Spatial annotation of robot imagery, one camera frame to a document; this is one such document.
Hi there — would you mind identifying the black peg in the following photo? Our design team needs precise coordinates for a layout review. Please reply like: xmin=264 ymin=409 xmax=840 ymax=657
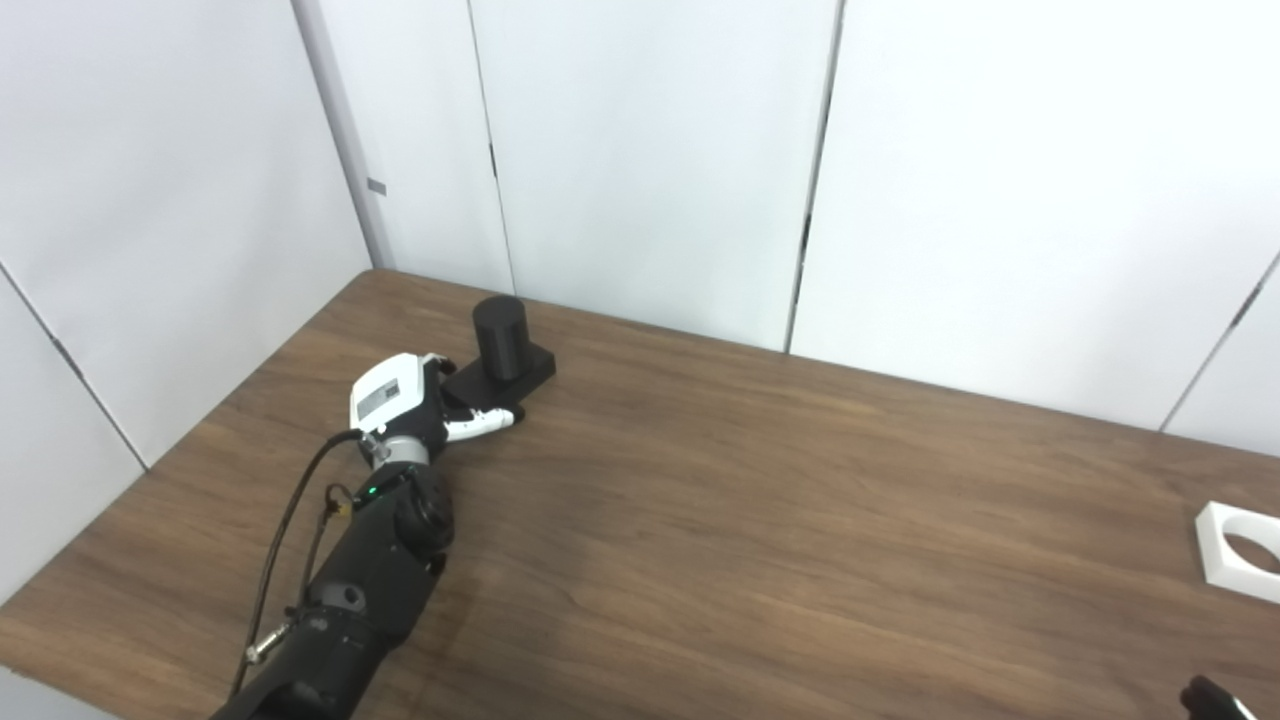
xmin=443 ymin=295 xmax=557 ymax=421

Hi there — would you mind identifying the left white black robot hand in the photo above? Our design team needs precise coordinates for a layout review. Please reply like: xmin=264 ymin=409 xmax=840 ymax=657
xmin=349 ymin=352 xmax=526 ymax=466

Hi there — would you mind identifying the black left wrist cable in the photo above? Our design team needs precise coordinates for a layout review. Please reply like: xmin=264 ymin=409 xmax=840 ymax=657
xmin=228 ymin=429 xmax=367 ymax=701

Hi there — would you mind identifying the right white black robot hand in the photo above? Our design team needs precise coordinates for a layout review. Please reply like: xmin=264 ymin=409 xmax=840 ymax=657
xmin=1180 ymin=676 xmax=1261 ymax=720

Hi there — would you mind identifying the white square piece with hole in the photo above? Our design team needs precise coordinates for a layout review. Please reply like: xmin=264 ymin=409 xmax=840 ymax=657
xmin=1195 ymin=501 xmax=1280 ymax=605

